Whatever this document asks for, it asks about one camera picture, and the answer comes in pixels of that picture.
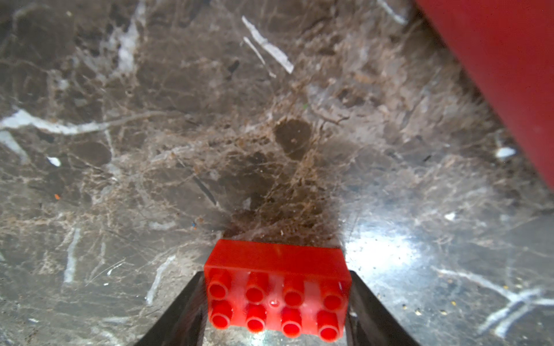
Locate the red and steel toaster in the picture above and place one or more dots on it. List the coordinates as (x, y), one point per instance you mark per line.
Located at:
(506, 47)

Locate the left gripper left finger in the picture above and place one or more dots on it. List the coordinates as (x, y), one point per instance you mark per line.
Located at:
(184, 322)

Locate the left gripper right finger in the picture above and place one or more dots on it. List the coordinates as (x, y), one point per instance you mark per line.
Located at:
(368, 322)

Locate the red lego brick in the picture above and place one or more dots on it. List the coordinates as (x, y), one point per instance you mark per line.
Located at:
(290, 289)

